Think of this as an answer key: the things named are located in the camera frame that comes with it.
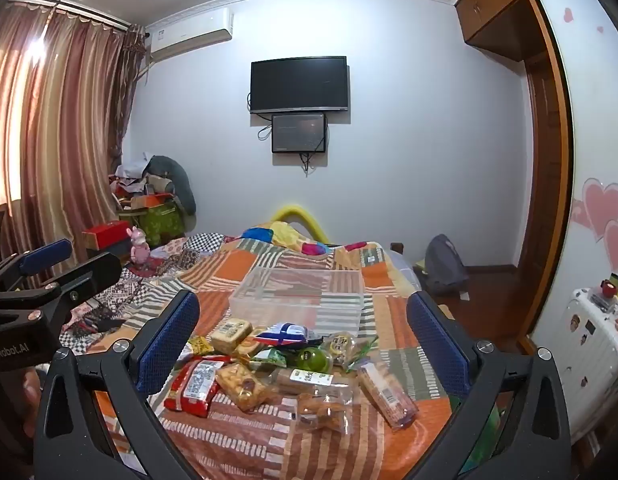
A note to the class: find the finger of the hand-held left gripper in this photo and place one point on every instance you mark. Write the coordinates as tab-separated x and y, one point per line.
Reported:
46	255
91	280

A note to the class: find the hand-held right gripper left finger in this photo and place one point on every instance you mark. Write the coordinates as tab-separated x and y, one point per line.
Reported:
169	340

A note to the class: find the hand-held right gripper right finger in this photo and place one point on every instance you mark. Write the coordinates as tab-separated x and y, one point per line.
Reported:
431	340

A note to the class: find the tan bread packet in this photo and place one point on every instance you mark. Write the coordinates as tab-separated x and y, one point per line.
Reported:
231	335

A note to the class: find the long biscuit packet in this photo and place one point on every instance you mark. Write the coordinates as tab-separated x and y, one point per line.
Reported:
389	395

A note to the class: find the yellow cookie packet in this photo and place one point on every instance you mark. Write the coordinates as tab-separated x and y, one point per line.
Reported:
241	385

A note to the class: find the round pastry packet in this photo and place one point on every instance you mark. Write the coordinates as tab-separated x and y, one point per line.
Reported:
341	346

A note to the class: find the blue white striped snack packet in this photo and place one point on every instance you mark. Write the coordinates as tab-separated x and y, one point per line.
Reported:
286	335

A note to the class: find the green round cake packet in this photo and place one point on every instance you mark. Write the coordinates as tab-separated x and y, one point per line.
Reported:
314	360

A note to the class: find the clear fried pastry packet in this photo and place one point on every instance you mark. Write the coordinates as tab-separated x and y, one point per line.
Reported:
324	410

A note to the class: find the clear plastic storage container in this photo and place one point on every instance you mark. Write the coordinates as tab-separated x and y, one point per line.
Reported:
299	295

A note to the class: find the person's left hand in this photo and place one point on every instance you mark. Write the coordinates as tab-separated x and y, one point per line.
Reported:
31	387

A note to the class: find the small yellow snack packet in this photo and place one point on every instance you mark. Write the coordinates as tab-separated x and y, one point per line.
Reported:
201	346

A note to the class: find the checkered patterned sheet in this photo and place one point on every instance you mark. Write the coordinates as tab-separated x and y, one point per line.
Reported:
139	285

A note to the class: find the red box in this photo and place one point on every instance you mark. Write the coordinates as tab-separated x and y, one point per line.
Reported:
109	234

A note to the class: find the red snack packet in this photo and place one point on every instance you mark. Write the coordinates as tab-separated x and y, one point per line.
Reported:
194	385

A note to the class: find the pink plush toy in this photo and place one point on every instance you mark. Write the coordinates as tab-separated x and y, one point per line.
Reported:
139	247

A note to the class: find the grey backpack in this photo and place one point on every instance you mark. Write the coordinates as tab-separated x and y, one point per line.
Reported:
444	265

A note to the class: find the orange pastry packet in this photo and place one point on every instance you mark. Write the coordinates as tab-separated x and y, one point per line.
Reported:
250	347

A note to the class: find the green snack packet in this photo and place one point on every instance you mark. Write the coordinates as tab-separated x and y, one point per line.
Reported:
269	358

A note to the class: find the pile of clutter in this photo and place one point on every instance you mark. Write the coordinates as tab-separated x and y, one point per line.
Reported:
134	182

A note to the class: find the white suitcase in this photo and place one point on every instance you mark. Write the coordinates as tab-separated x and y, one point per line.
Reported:
574	360

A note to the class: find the striped pink curtain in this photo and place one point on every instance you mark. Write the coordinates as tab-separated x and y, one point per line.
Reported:
54	110

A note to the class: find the blue yellow colourful blanket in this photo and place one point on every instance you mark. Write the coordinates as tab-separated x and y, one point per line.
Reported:
289	237

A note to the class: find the yellow foam tube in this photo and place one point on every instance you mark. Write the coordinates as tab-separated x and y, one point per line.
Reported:
301	212

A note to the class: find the small red toy figure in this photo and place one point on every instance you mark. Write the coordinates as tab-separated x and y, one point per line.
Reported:
609	286

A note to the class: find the white air conditioner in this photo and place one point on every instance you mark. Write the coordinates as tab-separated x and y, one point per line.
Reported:
189	35

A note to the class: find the white door pink hearts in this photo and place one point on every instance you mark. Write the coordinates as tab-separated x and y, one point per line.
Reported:
594	110

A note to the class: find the small black wall monitor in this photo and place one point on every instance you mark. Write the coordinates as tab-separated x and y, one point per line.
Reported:
299	133

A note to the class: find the black wall television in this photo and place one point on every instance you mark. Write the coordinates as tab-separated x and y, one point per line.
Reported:
299	85

